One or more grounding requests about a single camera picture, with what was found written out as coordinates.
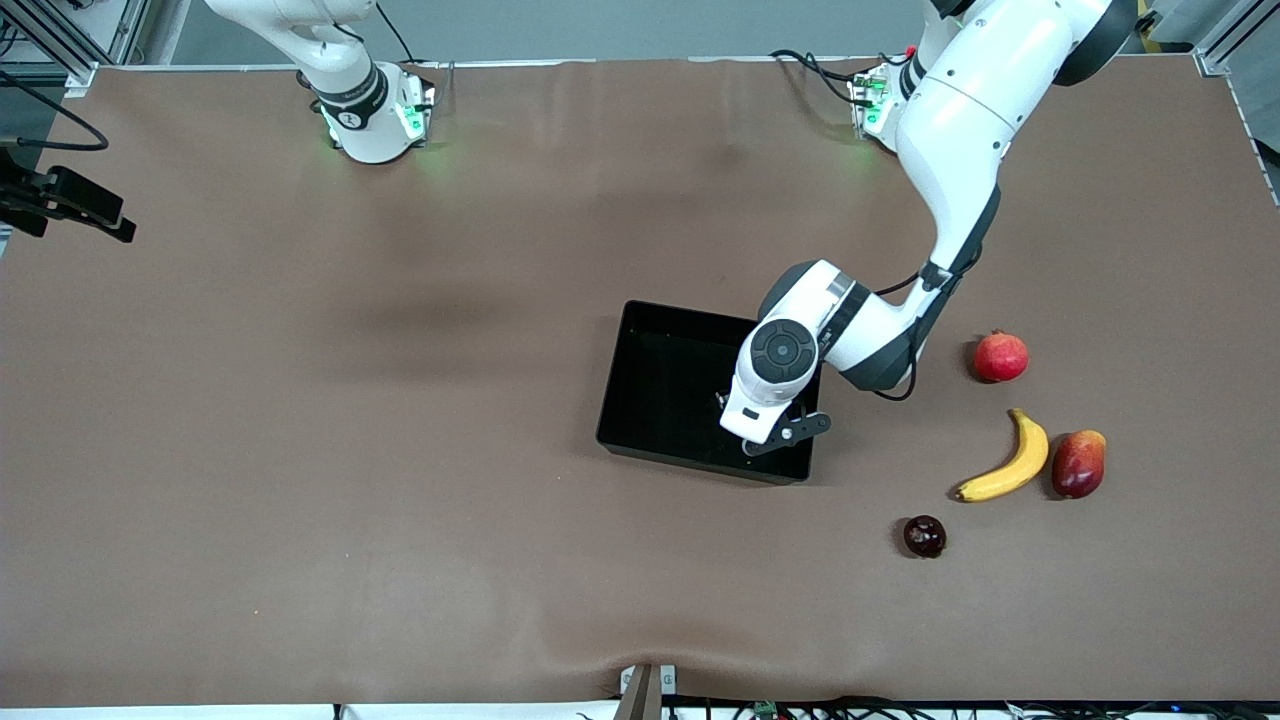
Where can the black plastic box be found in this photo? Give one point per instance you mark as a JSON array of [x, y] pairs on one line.
[[660, 390]]

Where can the yellow banana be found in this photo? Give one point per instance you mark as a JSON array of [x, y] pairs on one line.
[[1030, 455]]

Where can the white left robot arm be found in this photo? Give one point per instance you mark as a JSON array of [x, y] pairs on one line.
[[950, 130]]

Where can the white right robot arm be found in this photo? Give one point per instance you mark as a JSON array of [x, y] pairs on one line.
[[365, 130]]

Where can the dark purple round fruit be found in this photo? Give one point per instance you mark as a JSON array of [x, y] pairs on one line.
[[925, 537]]

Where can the red pomegranate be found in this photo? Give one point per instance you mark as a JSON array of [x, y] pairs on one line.
[[1000, 358]]

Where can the red mango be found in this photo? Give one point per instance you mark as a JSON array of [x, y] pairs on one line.
[[1078, 465]]

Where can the brown table cover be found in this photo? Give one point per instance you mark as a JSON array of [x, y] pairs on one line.
[[300, 600]]

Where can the aluminium frame profile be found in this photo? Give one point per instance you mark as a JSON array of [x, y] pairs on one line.
[[55, 45], [1225, 25]]

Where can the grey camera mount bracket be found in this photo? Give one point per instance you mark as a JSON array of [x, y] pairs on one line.
[[640, 700]]

